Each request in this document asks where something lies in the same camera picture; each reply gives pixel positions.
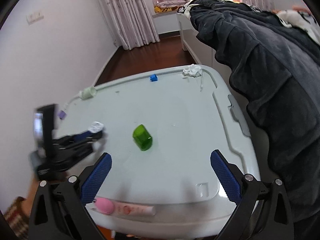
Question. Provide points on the printed blanket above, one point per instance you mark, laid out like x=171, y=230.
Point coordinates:
x=297, y=17

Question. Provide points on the orange striped blanket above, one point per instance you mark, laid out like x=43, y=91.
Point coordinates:
x=163, y=9

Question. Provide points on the white wall switch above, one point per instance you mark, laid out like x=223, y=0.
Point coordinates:
x=35, y=17

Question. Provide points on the grey box latch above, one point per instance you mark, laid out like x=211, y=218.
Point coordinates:
x=237, y=115

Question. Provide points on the white bed frame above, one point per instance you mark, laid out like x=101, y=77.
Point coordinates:
x=187, y=35

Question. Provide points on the white plastic storage box lid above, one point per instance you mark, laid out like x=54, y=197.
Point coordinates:
x=180, y=120

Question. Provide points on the white window bench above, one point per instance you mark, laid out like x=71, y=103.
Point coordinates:
x=166, y=22

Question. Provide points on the dark fleece robe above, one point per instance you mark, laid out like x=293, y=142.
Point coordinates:
x=275, y=80

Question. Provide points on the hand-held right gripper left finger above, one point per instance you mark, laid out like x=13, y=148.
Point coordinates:
x=97, y=177

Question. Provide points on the silver white wrapper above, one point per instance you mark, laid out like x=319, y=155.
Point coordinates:
x=96, y=127

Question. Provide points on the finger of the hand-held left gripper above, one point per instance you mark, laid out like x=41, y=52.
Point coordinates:
x=82, y=136
x=80, y=144

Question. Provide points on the white stick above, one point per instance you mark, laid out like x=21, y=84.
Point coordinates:
x=201, y=83

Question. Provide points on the purple cap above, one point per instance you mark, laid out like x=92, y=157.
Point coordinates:
x=61, y=114

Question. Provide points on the small blue piece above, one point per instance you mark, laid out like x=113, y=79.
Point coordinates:
x=153, y=77

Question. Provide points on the brown checked rug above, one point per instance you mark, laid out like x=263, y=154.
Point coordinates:
x=16, y=217

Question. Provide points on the pink tube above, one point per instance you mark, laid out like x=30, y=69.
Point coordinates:
x=130, y=208

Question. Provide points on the pale green cup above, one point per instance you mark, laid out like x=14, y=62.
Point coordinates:
x=87, y=92

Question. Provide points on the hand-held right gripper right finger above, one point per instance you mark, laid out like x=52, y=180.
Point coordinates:
x=226, y=177

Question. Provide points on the crumpled white tissue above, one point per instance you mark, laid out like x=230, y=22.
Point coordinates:
x=192, y=70

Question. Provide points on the white patterned curtain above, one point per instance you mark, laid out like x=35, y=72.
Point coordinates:
x=130, y=12

